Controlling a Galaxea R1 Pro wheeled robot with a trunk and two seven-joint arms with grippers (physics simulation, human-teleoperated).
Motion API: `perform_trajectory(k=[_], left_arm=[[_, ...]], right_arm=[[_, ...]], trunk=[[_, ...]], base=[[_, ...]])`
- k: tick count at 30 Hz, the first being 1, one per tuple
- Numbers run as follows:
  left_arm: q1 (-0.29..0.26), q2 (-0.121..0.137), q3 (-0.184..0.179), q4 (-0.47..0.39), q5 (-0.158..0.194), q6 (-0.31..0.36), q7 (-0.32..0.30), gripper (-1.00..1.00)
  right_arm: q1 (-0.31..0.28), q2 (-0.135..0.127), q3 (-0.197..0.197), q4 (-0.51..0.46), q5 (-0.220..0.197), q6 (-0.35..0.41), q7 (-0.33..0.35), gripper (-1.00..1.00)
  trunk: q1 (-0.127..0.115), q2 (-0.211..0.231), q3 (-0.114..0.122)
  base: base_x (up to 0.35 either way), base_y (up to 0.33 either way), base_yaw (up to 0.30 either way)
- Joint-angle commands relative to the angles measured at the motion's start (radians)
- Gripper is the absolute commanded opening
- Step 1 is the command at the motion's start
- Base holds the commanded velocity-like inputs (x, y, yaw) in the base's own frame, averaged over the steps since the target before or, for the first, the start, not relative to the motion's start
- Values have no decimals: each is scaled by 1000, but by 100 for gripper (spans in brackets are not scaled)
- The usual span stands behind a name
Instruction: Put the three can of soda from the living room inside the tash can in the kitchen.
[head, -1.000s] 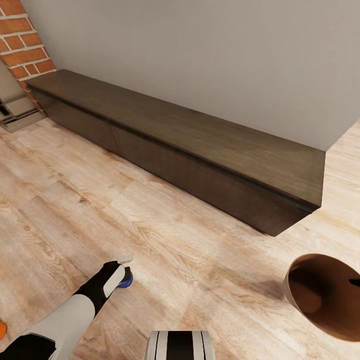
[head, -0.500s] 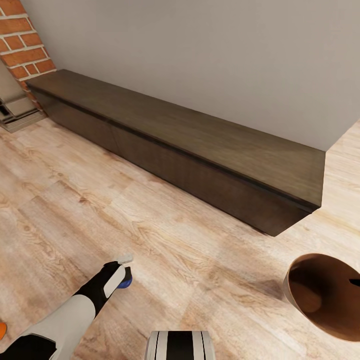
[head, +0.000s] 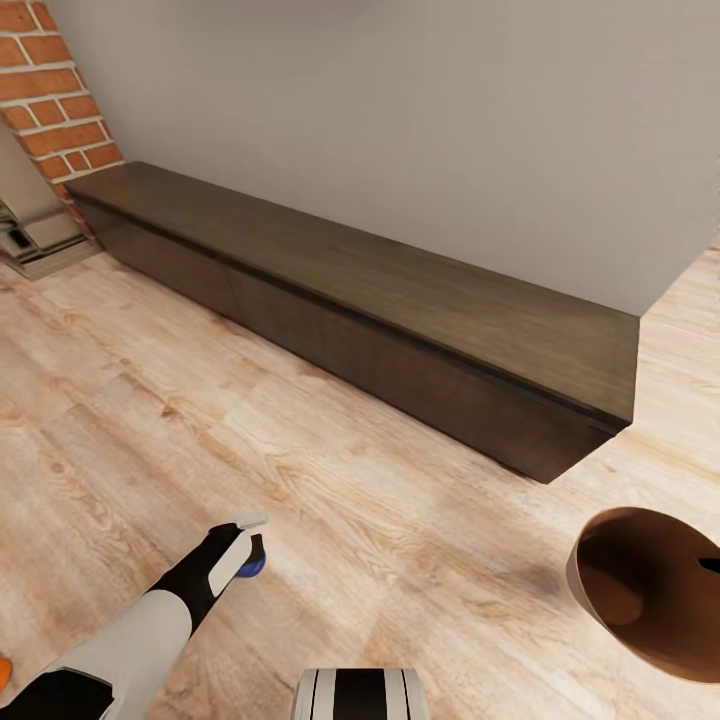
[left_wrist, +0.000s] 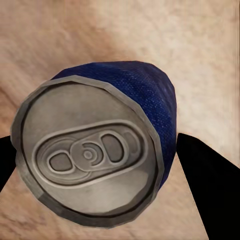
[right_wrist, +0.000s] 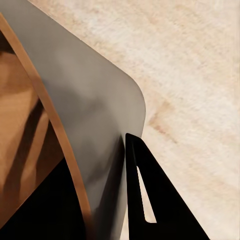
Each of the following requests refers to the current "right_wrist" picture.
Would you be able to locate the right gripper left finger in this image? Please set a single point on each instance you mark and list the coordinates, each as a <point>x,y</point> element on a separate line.
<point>51,212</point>

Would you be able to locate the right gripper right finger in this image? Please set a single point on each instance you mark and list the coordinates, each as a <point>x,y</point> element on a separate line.
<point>174,220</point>

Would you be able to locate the trash can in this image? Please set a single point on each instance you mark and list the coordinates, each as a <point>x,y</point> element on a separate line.
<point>59,98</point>

